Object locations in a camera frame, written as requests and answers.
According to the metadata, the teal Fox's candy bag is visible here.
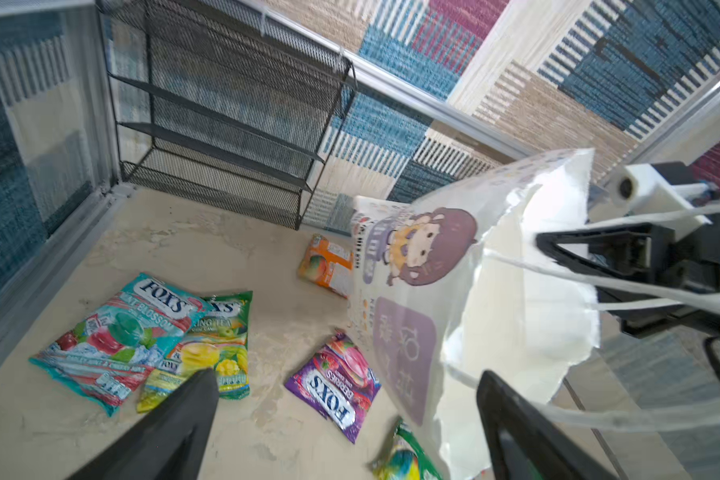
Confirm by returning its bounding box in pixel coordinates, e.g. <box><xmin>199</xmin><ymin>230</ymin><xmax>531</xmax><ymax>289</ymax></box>
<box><xmin>29</xmin><ymin>273</ymin><xmax>211</xmax><ymax>416</ymax></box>

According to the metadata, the green snack bag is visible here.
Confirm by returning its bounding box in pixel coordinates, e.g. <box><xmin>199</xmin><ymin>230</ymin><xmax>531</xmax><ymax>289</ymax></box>
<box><xmin>372</xmin><ymin>417</ymin><xmax>442</xmax><ymax>480</ymax></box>

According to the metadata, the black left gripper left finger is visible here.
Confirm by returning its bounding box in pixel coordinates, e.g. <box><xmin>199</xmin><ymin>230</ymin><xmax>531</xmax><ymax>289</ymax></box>
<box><xmin>70</xmin><ymin>369</ymin><xmax>219</xmax><ymax>479</ymax></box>

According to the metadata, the black mesh shelf rack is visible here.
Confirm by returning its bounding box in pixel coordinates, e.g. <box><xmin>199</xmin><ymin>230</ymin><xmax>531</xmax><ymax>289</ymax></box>
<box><xmin>97</xmin><ymin>1</ymin><xmax>357</xmax><ymax>229</ymax></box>

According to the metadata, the white paper bag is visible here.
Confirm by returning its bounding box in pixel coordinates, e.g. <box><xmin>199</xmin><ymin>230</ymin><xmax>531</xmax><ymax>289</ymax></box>
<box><xmin>346</xmin><ymin>148</ymin><xmax>720</xmax><ymax>480</ymax></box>

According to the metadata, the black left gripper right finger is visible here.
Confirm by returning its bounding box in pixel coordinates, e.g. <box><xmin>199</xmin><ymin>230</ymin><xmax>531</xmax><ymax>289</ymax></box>
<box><xmin>476</xmin><ymin>371</ymin><xmax>614</xmax><ymax>480</ymax></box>

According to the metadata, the purple Fox's candy bag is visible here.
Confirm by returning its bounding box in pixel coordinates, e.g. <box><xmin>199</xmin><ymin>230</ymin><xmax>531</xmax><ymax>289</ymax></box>
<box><xmin>285</xmin><ymin>330</ymin><xmax>381</xmax><ymax>443</ymax></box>

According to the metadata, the green yellow Fox's bag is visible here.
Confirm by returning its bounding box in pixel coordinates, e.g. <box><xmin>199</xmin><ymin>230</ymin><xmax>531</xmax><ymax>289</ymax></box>
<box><xmin>136</xmin><ymin>291</ymin><xmax>253</xmax><ymax>414</ymax></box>

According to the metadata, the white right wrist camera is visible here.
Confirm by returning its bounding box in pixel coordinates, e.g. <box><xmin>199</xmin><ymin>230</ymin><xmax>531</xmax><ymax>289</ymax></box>
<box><xmin>589</xmin><ymin>164</ymin><xmax>713</xmax><ymax>240</ymax></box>

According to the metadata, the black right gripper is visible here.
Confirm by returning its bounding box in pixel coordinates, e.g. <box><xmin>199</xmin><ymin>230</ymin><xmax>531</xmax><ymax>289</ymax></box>
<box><xmin>536</xmin><ymin>214</ymin><xmax>720</xmax><ymax>336</ymax></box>

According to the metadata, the orange snack bag far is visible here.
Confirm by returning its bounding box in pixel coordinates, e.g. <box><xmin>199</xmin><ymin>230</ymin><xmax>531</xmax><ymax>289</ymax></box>
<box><xmin>297</xmin><ymin>234</ymin><xmax>353</xmax><ymax>299</ymax></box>

